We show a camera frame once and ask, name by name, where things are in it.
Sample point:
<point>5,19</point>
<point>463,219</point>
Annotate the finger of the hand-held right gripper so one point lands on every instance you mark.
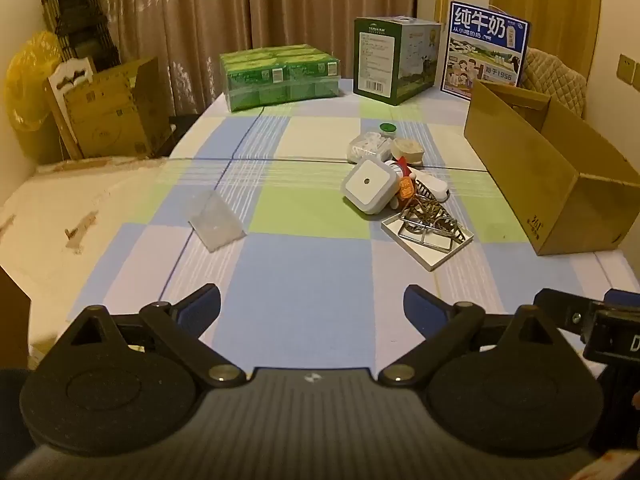
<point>565,310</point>

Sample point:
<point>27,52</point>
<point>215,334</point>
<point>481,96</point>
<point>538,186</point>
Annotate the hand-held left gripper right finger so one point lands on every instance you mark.
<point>422,309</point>

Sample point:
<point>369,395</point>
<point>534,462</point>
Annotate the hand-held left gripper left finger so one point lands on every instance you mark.
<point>202,307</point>

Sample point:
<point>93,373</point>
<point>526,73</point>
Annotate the white shallow tray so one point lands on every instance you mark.
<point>435,255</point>

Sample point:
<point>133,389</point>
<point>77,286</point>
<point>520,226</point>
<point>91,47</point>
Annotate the red cat figurine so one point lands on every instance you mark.
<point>406,187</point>

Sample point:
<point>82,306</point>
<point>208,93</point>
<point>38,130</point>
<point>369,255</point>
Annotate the white rectangular device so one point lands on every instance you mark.
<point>432,182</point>

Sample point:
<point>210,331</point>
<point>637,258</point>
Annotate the white square night light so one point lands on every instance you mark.
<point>367,185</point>

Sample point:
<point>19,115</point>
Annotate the beige power plug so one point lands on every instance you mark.
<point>407,150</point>

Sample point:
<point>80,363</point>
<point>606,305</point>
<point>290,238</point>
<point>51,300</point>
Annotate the clear cotton swab box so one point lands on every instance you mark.
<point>367,146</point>

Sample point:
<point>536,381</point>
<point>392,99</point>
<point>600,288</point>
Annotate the green-capped small bottle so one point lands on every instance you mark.
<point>387,128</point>

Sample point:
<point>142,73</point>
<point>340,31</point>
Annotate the clear plastic bag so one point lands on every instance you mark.
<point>215,222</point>

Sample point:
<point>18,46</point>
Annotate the checked tablecloth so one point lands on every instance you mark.
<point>300,285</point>

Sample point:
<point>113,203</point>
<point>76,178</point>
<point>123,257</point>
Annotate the plain brown cardboard box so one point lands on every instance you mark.
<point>157,105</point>

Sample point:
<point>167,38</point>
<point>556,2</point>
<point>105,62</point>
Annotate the beige quilted chair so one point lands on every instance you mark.
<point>555,80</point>

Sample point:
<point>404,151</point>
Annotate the green shrink-wrapped carton pack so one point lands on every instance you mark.
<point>275,77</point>

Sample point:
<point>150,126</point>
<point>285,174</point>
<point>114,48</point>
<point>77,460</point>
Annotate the green milk carton box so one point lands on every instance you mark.
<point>380,60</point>

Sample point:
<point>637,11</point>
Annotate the blue milk carton box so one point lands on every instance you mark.
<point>482,45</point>

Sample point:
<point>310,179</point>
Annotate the yellow plastic bag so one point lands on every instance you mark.
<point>30,85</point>

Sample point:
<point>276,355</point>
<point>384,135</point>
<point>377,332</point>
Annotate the brown curtains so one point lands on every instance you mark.
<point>225,5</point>

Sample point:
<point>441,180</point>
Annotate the wooden door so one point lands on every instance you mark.
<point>545,5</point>

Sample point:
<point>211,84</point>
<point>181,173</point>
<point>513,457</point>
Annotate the black folding step ladder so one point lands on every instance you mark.
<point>80,20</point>

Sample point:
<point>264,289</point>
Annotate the wall switch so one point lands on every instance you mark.
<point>629,70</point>

